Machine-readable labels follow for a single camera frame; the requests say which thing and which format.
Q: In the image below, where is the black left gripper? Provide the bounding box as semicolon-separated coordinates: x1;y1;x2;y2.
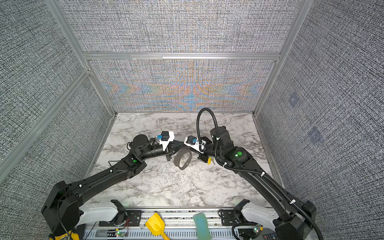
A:
140;140;187;162

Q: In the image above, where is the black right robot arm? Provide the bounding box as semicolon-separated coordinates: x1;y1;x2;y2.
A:
184;126;324;240

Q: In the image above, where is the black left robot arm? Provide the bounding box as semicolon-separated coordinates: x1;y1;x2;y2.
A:
41;134;185;237

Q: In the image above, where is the yellow plastic scoop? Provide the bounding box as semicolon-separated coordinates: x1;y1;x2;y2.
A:
145;213;170;240

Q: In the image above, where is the teal green sponge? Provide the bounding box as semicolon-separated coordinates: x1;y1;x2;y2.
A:
193;213;212;240

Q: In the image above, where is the black remote control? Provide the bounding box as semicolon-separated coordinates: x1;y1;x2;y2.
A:
263;233;280;240

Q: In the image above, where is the yellow black work glove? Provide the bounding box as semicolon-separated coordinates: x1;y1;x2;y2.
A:
49;231;80;240

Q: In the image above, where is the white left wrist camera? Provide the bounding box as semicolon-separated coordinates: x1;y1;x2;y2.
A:
155;131;175;152

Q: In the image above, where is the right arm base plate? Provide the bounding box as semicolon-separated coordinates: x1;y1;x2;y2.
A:
218;209;243;226

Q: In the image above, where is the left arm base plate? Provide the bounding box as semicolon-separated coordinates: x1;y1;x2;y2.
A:
99;210;142;228

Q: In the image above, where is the aluminium horizontal frame bar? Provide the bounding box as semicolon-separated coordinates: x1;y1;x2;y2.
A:
83;52;281;61

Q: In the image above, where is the black corrugated cable conduit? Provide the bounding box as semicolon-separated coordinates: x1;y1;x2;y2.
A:
196;107;324;240

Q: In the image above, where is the aluminium corner frame post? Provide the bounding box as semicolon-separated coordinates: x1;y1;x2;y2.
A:
45;1;117;116

